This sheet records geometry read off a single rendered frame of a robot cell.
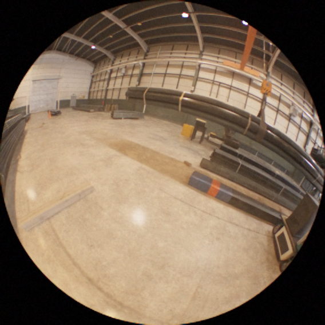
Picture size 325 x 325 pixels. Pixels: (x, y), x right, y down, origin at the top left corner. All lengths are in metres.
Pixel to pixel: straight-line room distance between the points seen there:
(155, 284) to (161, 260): 0.22
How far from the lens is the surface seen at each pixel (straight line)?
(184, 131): 5.43
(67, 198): 1.29
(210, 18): 10.38
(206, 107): 2.02
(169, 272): 1.01
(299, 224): 1.95
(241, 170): 2.82
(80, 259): 1.06
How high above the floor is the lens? 0.97
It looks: 27 degrees down
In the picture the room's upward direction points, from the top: 14 degrees clockwise
